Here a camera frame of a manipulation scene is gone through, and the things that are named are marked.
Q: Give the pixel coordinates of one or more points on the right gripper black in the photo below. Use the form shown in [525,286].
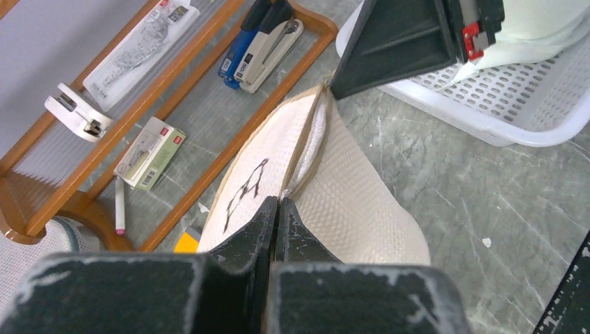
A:
[395,40]

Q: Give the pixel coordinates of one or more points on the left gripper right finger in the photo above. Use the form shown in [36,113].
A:
[310,291]

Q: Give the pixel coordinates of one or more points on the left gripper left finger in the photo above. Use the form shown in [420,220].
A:
[223,291]

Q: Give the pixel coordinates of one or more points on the beige mesh laundry bag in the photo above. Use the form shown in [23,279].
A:
[303,152]

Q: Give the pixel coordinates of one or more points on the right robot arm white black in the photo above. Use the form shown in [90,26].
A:
[532,31]

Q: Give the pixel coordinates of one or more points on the white mesh laundry bag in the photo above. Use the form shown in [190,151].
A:
[63,235]

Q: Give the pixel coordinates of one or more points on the yellow grey eraser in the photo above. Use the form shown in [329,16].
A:
[188,242]

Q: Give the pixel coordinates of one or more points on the beige stapler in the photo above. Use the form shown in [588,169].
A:
[276,30]

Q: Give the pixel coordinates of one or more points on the blue stapler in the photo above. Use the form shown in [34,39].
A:
[248,29]

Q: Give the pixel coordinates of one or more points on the white pink marker pen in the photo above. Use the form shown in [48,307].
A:
[120,226]

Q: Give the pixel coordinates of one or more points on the white plastic basket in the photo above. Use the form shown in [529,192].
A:
[539,104]

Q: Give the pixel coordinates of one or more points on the green white box lower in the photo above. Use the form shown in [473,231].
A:
[149,154]

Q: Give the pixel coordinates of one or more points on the clear packaged item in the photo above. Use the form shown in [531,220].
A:
[139,51]

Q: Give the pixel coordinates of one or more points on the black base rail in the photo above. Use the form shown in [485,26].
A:
[568,310]

